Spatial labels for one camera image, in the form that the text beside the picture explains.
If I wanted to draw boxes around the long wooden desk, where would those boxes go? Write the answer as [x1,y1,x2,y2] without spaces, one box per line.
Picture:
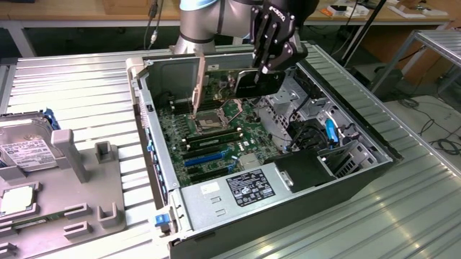
[0,0,454,28]

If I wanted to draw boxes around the metal socket cover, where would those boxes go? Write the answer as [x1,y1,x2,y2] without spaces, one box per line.
[215,99,246,126]

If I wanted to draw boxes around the grey parts rack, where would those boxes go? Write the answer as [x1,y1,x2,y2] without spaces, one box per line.
[0,129,127,259]

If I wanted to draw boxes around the dark storage box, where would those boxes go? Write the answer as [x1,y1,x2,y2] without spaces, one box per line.
[351,64,403,100]

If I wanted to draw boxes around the black floor cables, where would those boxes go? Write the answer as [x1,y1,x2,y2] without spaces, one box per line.
[399,97,461,157]

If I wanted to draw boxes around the open black PC case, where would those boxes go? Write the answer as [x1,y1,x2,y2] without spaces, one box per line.
[125,47,403,259]

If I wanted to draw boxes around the green RAM stick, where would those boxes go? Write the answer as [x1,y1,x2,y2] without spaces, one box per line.
[11,212,68,227]

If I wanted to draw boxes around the black expansion slot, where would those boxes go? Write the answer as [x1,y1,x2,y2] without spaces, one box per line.
[187,165,231,178]
[190,172,235,184]

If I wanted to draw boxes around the black slanted pole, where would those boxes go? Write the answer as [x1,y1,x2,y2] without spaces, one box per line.
[339,0,389,64]

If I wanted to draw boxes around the hanging cable with plug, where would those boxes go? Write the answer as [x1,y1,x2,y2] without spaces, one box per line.
[144,0,161,51]

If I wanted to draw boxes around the silver chipset heatsink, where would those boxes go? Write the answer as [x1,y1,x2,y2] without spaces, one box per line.
[239,155,262,169]

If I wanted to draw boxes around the white paper stack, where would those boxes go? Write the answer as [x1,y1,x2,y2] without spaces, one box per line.
[386,4,427,19]

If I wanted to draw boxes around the green motherboard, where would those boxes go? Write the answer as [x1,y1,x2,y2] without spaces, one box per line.
[156,94,284,187]

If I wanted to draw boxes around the black plastic shroud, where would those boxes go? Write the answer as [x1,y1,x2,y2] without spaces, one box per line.
[272,149,338,194]

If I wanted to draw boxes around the CPU socket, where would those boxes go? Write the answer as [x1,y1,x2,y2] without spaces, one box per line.
[192,107,231,134]

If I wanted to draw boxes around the silver CPU chip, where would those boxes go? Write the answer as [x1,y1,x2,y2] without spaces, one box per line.
[0,187,35,214]

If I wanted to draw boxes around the metal slat frame table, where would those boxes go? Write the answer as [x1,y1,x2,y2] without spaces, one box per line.
[370,29,461,95]

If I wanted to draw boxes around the metal disk bay cage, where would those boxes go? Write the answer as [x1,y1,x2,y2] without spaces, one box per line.
[260,69,325,152]

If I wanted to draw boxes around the hard disk with blue carrier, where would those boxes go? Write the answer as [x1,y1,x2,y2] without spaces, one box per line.
[0,109,60,173]

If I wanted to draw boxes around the black disk wire bundle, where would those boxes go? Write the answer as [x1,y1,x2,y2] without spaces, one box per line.
[287,122,325,152]

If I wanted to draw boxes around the silver power supply unit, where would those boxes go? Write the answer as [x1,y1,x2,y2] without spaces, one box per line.
[179,161,294,233]

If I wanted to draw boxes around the Nvidia Quadro graphics card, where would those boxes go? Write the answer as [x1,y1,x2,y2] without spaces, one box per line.
[191,52,286,114]

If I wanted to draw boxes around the blue disk bay latch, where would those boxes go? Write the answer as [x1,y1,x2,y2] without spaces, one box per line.
[325,118,339,144]

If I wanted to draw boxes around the orange white box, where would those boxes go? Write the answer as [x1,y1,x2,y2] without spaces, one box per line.
[321,6,349,18]

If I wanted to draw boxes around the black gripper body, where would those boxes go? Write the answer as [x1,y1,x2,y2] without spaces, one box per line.
[259,0,319,41]

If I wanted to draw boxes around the installed RAM stick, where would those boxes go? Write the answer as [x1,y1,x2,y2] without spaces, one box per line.
[187,133,238,149]

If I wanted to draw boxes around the thin socket locking lever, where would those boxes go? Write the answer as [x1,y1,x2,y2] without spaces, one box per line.
[183,93,195,121]

